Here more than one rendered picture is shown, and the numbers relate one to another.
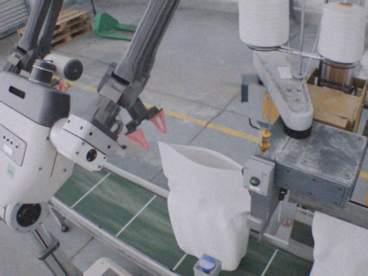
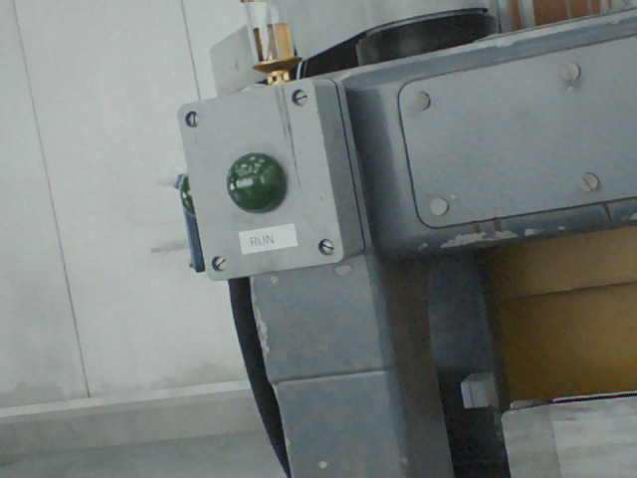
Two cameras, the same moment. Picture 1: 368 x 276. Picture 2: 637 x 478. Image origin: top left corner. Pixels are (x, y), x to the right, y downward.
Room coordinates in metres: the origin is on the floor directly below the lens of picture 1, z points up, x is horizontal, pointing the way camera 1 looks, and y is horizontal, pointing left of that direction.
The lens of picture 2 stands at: (0.06, -0.02, 1.29)
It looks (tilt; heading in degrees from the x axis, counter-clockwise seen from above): 3 degrees down; 342
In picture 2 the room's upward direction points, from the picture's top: 10 degrees counter-clockwise
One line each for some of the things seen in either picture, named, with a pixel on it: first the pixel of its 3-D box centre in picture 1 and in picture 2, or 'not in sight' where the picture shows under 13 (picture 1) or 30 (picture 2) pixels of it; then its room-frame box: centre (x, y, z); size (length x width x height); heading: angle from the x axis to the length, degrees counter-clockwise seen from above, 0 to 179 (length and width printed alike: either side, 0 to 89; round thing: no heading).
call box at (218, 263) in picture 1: (207, 268); not in sight; (0.65, -0.03, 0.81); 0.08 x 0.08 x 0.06; 51
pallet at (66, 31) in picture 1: (55, 29); not in sight; (6.24, 2.23, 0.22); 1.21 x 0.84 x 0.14; 141
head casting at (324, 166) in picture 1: (309, 174); (564, 251); (0.69, -0.37, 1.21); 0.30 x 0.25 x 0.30; 51
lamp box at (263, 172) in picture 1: (258, 175); (276, 179); (0.65, -0.19, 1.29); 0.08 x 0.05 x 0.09; 51
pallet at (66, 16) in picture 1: (52, 23); not in sight; (6.20, 2.24, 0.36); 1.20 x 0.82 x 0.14; 137
